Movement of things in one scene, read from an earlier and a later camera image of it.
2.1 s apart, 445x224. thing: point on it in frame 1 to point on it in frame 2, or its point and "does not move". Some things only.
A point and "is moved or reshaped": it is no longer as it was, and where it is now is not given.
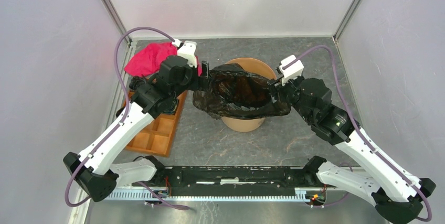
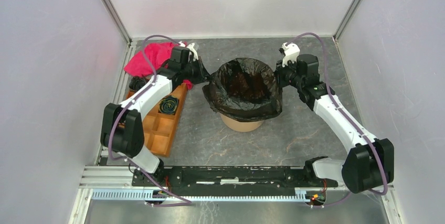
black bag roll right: [170, 105] does not move
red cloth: [148, 58] does not move
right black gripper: [276, 86] to [279, 71]
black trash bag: [234, 91] is moved or reshaped
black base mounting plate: [228, 179] does not move
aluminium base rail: [208, 194] does not move
